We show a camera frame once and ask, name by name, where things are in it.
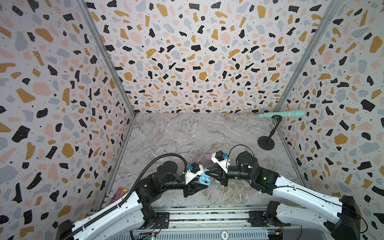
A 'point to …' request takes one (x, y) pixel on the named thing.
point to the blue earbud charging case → (204, 179)
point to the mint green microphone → (298, 113)
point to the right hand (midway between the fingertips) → (206, 171)
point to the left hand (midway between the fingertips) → (207, 180)
